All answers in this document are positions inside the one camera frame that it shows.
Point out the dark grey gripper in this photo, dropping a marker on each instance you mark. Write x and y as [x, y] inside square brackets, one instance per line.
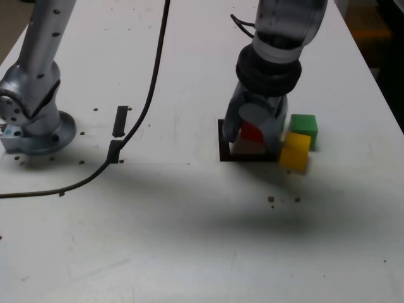
[281, 107]

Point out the red cube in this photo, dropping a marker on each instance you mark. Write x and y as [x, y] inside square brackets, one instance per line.
[251, 132]

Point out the green cube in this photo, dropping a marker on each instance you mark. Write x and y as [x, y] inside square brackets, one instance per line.
[303, 124]

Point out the yellow cube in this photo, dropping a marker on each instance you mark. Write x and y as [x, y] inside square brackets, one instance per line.
[295, 151]

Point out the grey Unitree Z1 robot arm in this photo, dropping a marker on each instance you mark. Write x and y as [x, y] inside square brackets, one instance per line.
[38, 79]

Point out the black tape square outline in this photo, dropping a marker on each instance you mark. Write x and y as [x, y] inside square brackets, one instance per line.
[246, 158]

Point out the black tape strip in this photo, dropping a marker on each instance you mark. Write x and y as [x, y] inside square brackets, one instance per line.
[121, 116]

